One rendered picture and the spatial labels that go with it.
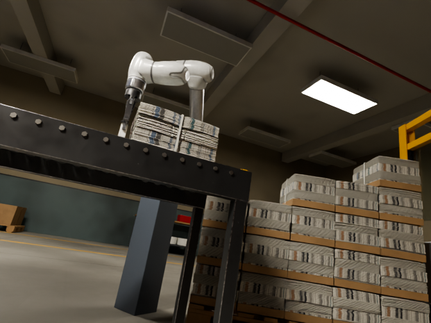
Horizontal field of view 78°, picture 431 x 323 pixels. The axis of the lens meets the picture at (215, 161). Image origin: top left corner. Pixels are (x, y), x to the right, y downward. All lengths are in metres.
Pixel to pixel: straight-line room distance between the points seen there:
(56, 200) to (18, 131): 7.43
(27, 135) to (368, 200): 1.93
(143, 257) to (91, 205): 6.41
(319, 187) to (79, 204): 7.14
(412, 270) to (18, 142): 2.15
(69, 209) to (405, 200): 7.60
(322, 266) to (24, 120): 1.72
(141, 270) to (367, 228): 1.51
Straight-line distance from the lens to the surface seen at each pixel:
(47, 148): 0.94
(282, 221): 1.85
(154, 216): 1.92
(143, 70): 1.36
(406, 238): 2.19
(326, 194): 1.97
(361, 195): 2.08
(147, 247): 1.92
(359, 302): 2.03
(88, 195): 8.30
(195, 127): 1.21
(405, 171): 2.30
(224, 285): 1.00
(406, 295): 2.17
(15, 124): 0.98
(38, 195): 8.46
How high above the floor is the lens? 0.52
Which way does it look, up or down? 17 degrees up
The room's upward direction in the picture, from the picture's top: 10 degrees clockwise
